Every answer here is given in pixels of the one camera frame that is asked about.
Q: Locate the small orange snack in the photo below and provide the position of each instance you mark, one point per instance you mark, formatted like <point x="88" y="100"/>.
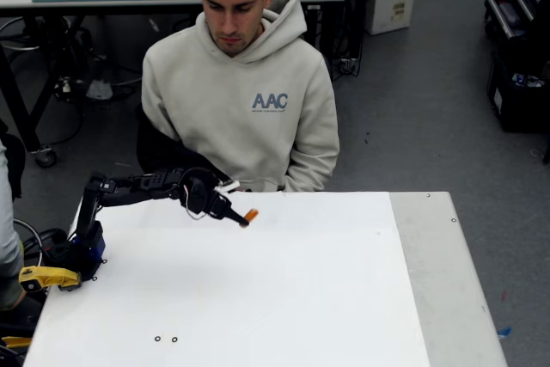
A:
<point x="252" y="215"/>

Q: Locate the black robot arm blue base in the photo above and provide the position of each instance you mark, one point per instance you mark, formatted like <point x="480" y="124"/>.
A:
<point x="90" y="212"/>

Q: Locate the white paper sheet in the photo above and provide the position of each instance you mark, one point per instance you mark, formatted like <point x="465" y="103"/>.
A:
<point x="279" y="277"/>

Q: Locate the man in beige hoodie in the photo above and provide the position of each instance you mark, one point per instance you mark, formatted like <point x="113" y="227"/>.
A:
<point x="240" y="126"/>

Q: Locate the grey caster wheel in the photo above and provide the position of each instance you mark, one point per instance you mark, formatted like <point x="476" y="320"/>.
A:
<point x="46" y="157"/>

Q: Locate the person in grey clothing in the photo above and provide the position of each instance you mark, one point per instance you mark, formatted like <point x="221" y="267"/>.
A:
<point x="6" y="234"/>

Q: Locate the blue tape scrap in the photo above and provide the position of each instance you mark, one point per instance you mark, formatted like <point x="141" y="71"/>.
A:
<point x="505" y="332"/>

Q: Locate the black storage crate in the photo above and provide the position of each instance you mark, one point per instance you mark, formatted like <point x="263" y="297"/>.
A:
<point x="520" y="105"/>

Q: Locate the small white gripper camera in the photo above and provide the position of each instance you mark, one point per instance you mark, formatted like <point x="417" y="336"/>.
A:
<point x="227" y="186"/>

